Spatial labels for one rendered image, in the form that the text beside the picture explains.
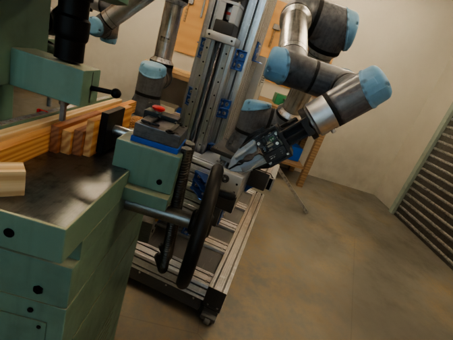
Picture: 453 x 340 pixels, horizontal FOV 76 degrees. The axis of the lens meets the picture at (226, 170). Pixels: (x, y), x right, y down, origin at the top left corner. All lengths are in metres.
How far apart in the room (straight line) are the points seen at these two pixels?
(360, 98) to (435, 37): 4.09
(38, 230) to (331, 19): 0.92
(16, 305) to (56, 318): 0.07
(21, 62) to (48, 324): 0.47
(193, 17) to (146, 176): 3.42
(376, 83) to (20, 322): 0.76
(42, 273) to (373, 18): 4.17
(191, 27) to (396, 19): 2.47
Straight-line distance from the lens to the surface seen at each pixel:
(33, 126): 0.65
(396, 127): 4.63
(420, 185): 4.16
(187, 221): 0.66
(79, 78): 0.62
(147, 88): 1.36
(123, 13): 1.42
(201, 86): 1.37
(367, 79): 0.62
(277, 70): 0.67
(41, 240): 0.48
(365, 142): 4.50
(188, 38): 3.94
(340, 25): 1.04
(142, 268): 1.50
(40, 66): 0.66
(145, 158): 0.61
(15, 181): 0.50
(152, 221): 0.99
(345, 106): 0.60
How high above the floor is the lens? 1.17
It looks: 20 degrees down
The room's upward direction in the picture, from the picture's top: 19 degrees clockwise
